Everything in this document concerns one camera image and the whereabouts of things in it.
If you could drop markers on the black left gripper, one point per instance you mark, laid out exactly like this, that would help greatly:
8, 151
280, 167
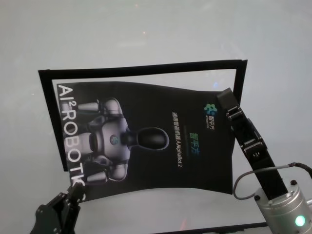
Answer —
57, 214

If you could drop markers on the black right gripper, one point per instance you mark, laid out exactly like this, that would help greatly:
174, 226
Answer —
269, 175

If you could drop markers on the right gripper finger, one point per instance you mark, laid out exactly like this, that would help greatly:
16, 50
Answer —
228, 101

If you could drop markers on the black robot poster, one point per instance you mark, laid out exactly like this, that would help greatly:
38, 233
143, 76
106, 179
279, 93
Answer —
151, 109

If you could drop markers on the long black tape strip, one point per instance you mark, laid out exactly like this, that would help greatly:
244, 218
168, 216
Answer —
146, 69

